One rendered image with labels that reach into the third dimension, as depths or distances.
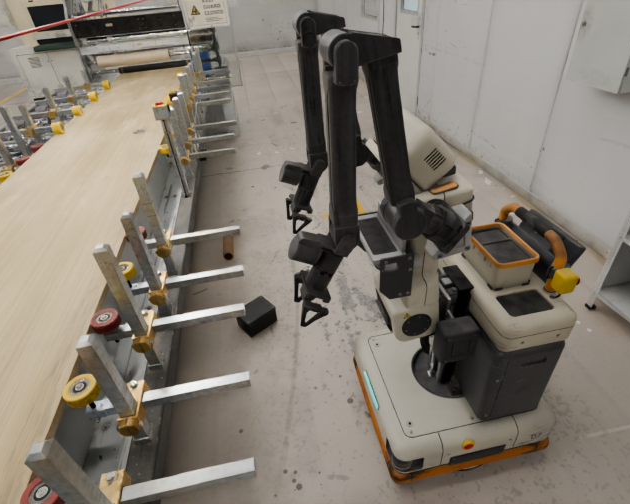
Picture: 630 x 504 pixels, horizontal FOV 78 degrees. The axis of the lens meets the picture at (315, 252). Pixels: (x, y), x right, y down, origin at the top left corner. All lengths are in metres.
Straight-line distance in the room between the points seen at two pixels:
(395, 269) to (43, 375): 0.99
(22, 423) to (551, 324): 1.44
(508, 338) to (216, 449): 1.34
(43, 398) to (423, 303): 1.08
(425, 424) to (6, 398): 1.33
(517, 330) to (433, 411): 0.55
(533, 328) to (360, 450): 0.95
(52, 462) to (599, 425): 2.04
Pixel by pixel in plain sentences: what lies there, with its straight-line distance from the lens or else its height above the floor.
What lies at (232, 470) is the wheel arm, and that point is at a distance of 1.01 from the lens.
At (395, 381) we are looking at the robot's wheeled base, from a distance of 1.76.
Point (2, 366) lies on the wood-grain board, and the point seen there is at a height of 0.90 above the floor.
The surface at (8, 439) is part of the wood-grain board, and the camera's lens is 1.20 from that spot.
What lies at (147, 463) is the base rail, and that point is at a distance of 1.24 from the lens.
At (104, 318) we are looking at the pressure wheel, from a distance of 1.35.
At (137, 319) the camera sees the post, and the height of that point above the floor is 0.92.
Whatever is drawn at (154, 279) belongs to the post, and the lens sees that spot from 1.48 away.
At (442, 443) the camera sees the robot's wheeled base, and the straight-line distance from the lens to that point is 1.66.
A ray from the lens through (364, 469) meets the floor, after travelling 1.88.
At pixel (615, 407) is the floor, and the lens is 2.35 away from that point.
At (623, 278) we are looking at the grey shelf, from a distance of 2.81.
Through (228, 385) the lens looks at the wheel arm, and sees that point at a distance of 1.15.
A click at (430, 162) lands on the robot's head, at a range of 1.03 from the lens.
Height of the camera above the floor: 1.71
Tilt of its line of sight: 36 degrees down
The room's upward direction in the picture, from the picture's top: 5 degrees counter-clockwise
